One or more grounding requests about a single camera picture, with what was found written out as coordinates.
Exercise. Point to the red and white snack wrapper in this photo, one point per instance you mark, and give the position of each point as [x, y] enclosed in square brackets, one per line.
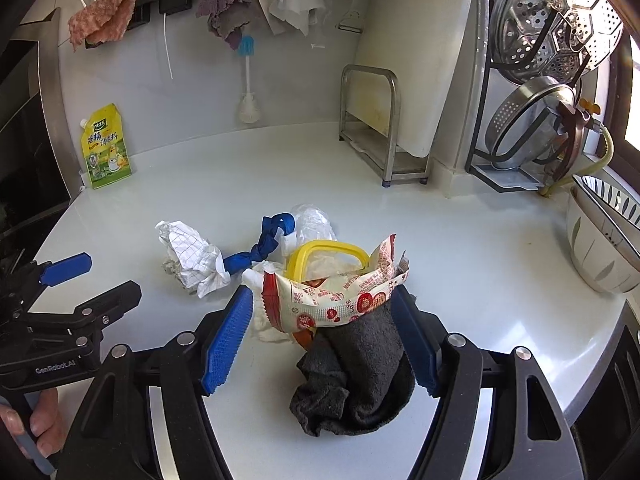
[325, 300]

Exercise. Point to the white leaf-patterned bowl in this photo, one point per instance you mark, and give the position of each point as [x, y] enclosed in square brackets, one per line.
[595, 250]

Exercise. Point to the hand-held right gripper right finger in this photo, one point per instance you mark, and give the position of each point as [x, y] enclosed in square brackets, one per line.
[417, 347]

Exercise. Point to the white grid paper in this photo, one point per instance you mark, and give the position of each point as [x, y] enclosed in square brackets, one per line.
[187, 255]

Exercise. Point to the steel steamer basket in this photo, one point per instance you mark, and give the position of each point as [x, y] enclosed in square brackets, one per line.
[530, 15]

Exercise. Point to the beige cloth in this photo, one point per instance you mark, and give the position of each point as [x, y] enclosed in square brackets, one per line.
[265, 10]

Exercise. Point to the steel cutting board rack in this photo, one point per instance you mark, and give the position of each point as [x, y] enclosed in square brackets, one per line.
[392, 110]

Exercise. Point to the yellow seasoning pouch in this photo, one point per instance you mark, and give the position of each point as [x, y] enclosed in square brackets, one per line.
[105, 150]

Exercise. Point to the clear plastic bag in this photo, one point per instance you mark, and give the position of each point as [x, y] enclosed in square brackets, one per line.
[312, 225]

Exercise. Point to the white cutting board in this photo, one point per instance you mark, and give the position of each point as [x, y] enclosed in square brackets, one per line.
[415, 60]

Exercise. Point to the yellow plastic lid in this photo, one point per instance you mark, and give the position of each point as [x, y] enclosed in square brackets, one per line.
[293, 260]

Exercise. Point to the pink cleaning cloth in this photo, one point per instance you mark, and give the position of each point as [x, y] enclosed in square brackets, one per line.
[100, 17]

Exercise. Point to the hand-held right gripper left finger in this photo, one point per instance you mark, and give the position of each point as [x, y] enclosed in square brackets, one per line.
[225, 345]

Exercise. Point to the perforated steel strainer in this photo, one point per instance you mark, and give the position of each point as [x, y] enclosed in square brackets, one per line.
[520, 120]

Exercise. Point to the dark grey sock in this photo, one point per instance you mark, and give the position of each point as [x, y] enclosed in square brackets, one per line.
[350, 375]

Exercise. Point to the person's left hand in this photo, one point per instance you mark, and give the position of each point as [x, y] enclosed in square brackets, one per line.
[47, 425]

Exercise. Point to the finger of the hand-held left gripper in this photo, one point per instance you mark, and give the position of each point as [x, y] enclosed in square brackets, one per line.
[65, 266]
[107, 302]

